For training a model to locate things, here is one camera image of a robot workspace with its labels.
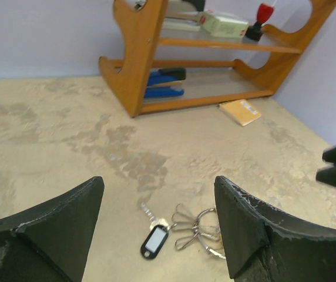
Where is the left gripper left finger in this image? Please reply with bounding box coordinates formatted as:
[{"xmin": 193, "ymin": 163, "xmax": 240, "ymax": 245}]
[{"xmin": 0, "ymin": 176, "xmax": 105, "ymax": 281}]

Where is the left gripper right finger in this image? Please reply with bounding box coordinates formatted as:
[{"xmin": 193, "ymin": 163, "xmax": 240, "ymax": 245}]
[{"xmin": 214, "ymin": 176, "xmax": 336, "ymax": 281}]

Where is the blue stapler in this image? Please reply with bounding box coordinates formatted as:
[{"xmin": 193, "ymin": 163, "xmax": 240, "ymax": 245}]
[{"xmin": 144, "ymin": 68, "xmax": 186, "ymax": 99}]

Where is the brown envelope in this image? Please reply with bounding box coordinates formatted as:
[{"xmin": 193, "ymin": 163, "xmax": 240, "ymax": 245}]
[{"xmin": 219, "ymin": 99, "xmax": 262, "ymax": 126}]

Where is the grey stapler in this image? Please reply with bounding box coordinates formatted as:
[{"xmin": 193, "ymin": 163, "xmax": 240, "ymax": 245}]
[{"xmin": 162, "ymin": 1, "xmax": 205, "ymax": 32}]

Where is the red and black stamp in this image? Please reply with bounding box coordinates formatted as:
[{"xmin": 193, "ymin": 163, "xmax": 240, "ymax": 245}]
[{"xmin": 245, "ymin": 3, "xmax": 274, "ymax": 42}]

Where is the white and red box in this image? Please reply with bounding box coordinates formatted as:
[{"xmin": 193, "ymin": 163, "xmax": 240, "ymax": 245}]
[{"xmin": 197, "ymin": 10, "xmax": 249, "ymax": 39}]

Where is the large metal keyring with clips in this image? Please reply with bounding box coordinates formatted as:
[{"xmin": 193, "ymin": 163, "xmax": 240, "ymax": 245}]
[{"xmin": 170, "ymin": 203, "xmax": 226, "ymax": 260}]

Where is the wooden shelf rack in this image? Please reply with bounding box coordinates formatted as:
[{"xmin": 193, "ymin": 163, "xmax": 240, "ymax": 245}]
[{"xmin": 98, "ymin": 1, "xmax": 336, "ymax": 117}]

